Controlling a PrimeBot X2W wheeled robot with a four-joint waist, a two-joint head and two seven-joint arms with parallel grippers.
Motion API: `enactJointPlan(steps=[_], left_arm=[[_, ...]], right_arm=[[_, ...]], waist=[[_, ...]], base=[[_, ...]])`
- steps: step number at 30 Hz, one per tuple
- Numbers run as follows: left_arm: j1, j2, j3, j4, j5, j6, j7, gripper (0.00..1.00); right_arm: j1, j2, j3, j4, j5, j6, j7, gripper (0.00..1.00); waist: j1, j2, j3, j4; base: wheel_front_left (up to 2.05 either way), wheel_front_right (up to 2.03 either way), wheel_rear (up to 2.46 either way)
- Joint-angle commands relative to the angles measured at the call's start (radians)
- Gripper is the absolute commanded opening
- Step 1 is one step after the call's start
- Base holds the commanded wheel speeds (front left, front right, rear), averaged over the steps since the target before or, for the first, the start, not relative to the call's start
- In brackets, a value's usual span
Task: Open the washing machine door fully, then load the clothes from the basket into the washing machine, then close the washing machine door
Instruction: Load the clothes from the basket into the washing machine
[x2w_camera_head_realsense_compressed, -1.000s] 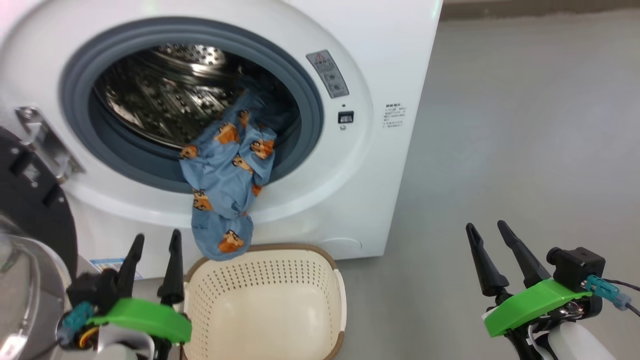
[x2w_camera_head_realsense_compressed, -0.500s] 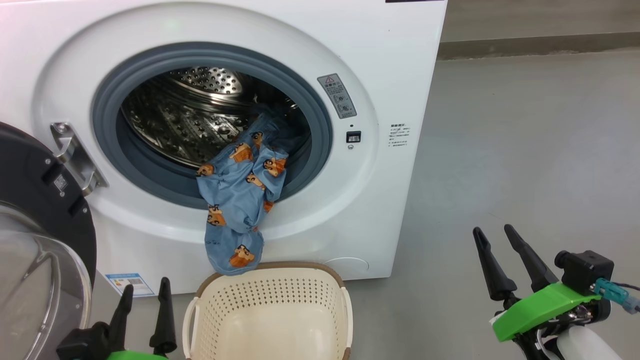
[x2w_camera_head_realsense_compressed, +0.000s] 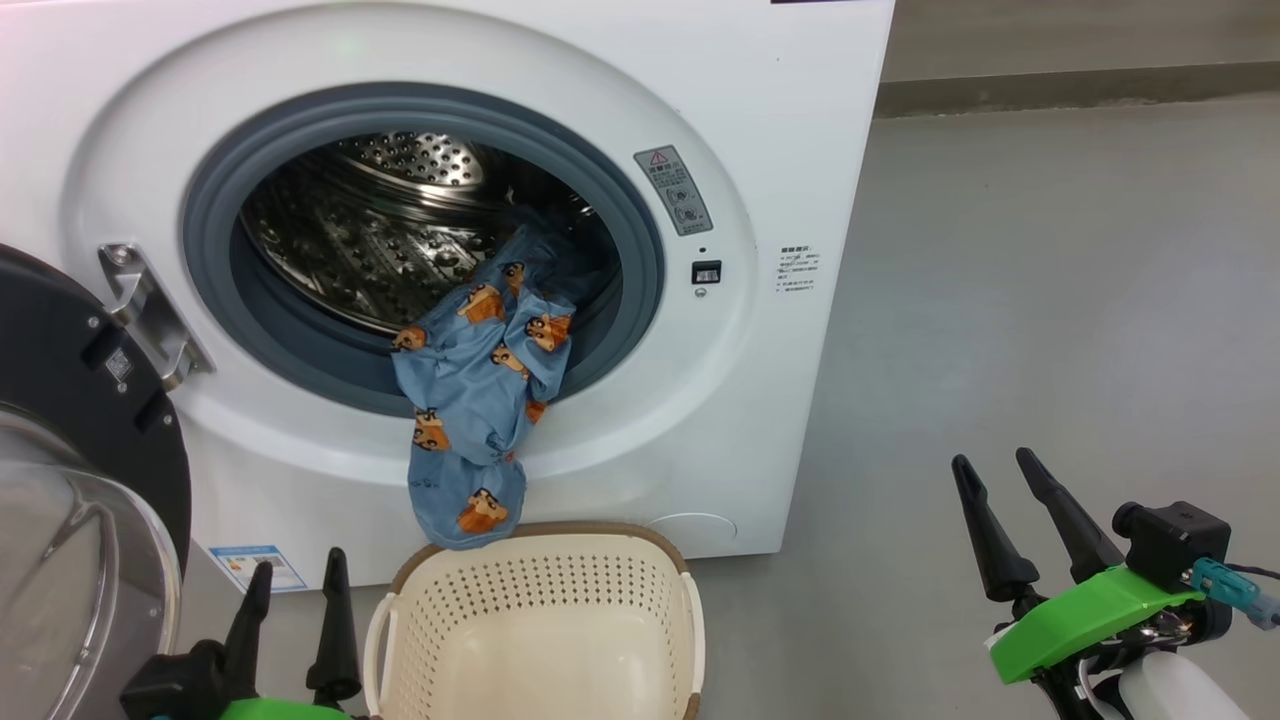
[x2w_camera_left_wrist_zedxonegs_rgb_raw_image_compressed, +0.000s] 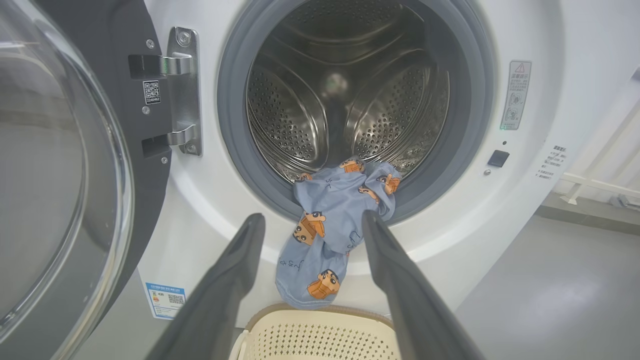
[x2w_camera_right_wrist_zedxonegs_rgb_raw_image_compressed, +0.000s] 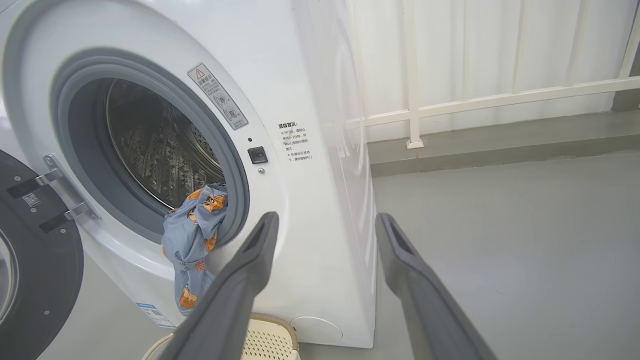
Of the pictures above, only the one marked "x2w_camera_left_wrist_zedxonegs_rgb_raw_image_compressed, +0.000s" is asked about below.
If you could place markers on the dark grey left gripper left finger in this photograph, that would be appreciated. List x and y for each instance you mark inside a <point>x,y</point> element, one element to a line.
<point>215,310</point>

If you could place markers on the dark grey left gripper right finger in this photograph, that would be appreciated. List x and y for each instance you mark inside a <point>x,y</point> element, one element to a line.
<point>415,310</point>

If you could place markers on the blue cartoon print garment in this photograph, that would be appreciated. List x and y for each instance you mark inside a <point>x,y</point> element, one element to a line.
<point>330,210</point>

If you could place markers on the black round glass door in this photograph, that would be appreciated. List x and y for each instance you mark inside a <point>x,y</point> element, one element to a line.
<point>60,175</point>

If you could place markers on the cream perforated laundry basket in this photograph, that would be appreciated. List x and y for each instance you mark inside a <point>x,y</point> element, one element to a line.
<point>320,335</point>

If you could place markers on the black door latch socket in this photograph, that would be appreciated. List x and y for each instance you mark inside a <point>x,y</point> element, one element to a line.
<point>498,158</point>

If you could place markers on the grey rubber door gasket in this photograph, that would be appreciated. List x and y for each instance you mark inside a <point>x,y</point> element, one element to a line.
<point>230,115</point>

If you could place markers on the chrome door hinge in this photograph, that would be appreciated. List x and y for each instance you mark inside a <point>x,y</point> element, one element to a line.
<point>185,95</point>

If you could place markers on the white front-load washing machine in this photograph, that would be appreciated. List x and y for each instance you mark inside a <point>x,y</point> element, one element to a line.
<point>550,50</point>

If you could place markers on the blue energy label sticker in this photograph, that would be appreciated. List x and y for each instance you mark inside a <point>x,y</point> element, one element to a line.
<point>165,300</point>

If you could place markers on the printed text label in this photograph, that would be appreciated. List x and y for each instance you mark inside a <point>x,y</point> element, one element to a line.
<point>552,162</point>

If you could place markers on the white metal railing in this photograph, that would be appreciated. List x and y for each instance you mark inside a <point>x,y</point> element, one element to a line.
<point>600,182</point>

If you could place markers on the small QR code sticker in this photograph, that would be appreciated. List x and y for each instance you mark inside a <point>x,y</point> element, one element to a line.
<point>152,92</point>

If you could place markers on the grey warning sticker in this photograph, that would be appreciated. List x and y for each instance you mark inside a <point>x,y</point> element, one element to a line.
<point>516,95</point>

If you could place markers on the perforated steel drum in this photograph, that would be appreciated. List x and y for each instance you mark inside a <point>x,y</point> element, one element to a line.
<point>345,75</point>

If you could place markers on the small grey floor bracket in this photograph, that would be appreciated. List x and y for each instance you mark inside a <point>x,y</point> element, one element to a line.
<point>620,201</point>

